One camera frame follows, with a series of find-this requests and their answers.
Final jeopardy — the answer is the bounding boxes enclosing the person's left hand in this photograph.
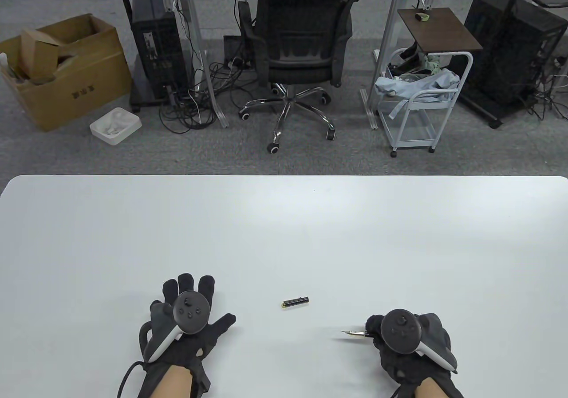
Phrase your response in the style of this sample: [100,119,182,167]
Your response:
[137,274,237,398]

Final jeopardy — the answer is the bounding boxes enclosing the person's right hand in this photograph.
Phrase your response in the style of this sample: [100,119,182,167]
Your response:
[365,313,464,398]

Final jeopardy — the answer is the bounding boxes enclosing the person's left forearm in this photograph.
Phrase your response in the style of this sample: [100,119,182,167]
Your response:
[151,365,194,398]

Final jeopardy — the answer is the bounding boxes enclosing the person's right forearm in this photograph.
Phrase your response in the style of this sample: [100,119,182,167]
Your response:
[410,378,449,398]

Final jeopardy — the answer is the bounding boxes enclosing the grey white left hand controller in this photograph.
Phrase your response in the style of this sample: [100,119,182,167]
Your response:
[140,291,211,364]

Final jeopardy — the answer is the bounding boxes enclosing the grey white hand controller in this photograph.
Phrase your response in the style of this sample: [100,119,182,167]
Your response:
[140,291,211,364]
[382,309,458,374]

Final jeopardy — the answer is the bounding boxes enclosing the grey white right hand controller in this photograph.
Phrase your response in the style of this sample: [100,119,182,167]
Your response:
[382,309,458,374]

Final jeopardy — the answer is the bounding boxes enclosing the white plastic tray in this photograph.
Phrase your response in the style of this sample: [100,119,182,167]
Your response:
[89,107,142,146]

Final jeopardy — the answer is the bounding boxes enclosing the white rolling cart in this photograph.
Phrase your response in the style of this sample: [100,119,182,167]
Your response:
[376,47,474,158]

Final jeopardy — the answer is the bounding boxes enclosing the brown cardboard box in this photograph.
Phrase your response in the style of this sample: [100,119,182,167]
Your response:
[0,13,134,132]

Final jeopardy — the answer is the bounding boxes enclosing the light blue cloth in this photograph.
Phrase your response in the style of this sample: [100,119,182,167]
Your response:
[375,70,461,120]

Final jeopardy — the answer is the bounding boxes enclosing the small black box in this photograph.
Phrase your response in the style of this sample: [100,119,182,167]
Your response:
[223,35,242,68]

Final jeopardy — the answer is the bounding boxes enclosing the black device in cart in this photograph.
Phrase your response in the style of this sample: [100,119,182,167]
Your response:
[388,47,420,77]

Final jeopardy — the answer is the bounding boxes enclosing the black mesh office chair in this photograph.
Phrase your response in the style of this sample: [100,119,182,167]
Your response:
[237,0,367,154]

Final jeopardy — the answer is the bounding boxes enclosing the large black computer tower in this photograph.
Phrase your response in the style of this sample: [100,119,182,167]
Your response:
[459,0,568,129]

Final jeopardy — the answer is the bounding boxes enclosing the dark brown side table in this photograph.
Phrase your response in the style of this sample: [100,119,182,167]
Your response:
[397,8,483,55]

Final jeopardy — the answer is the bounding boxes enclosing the black glove cable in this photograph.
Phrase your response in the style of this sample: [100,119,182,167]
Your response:
[116,360,147,398]

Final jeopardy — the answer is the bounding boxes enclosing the tangle of black cables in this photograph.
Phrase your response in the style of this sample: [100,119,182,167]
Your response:
[517,52,568,121]
[160,61,267,134]

